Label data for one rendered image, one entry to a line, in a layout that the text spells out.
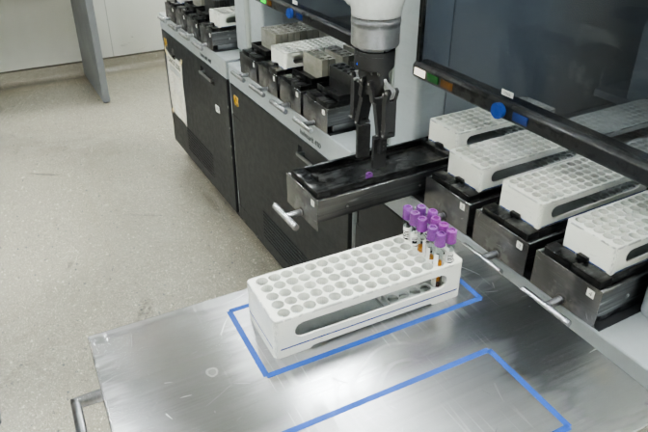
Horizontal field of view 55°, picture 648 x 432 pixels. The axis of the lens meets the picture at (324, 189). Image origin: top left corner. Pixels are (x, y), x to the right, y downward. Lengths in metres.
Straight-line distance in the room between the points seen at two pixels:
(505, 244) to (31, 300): 1.76
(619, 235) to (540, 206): 0.13
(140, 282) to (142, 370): 1.56
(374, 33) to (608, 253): 0.53
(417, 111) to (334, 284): 0.68
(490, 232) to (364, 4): 0.47
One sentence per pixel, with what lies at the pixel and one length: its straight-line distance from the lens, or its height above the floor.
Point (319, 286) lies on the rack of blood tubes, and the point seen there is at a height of 0.88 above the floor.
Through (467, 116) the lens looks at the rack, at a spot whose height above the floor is 0.86.
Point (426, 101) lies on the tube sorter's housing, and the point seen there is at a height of 0.89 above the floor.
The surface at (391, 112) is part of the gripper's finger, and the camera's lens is 1.16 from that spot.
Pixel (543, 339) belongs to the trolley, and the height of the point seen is 0.82.
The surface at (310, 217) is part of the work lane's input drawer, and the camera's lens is 1.24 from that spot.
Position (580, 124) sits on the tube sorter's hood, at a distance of 1.09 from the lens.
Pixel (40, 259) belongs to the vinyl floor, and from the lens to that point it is 2.66.
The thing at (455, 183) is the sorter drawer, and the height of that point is 0.82.
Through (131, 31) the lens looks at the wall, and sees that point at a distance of 4.72.
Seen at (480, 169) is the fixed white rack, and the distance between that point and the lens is 1.22.
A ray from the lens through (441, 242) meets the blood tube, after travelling 0.88.
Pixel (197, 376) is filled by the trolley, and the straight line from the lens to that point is 0.83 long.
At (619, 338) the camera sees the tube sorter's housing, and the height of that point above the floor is 0.73.
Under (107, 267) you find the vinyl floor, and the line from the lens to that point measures 2.52.
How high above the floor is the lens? 1.41
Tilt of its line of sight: 29 degrees down
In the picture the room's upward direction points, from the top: straight up
